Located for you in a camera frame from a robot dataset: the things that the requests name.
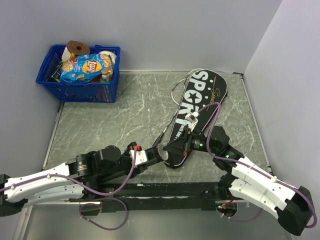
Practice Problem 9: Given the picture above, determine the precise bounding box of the black shuttlecock tube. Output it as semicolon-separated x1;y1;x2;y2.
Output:
145;145;164;167

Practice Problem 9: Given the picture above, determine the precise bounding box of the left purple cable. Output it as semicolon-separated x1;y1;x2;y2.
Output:
0;149;137;198

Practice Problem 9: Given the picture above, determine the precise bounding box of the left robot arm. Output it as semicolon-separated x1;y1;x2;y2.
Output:
0;142;150;217

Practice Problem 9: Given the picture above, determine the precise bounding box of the clear plastic tube lid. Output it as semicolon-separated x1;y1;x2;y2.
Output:
157;143;169;161

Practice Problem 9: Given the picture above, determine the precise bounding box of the brown chocolate donut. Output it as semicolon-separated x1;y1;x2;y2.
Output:
66;40;91;56

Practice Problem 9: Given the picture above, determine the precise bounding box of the blue plastic basket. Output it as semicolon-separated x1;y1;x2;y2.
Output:
35;44;121;103

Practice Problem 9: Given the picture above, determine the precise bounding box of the blue Lays chip bag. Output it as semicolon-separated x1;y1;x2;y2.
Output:
60;51;117;83

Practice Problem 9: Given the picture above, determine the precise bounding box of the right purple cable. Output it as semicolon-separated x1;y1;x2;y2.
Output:
196;102;318;229

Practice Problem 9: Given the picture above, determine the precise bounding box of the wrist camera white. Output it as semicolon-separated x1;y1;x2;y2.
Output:
129;145;149;166
185;111;200;132

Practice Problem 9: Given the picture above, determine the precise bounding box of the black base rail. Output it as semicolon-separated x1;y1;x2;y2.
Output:
68;182;248;213

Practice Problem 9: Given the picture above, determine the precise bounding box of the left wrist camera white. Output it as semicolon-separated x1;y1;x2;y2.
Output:
129;145;149;166

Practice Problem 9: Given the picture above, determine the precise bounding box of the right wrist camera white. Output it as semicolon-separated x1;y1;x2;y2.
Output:
185;111;200;132

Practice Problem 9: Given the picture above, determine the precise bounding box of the black racket cover bag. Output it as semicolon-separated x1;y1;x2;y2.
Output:
164;69;228;169

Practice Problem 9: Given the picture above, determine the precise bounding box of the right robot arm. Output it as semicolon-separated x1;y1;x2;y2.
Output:
163;126;317;236

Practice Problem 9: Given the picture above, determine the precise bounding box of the badminton racket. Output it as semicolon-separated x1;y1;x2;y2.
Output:
152;68;203;147

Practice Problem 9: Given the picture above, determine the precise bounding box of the purple cable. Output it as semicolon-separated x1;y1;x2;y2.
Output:
196;102;318;229
0;149;137;198

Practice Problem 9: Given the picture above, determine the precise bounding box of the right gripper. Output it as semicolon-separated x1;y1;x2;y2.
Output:
163;127;217;156

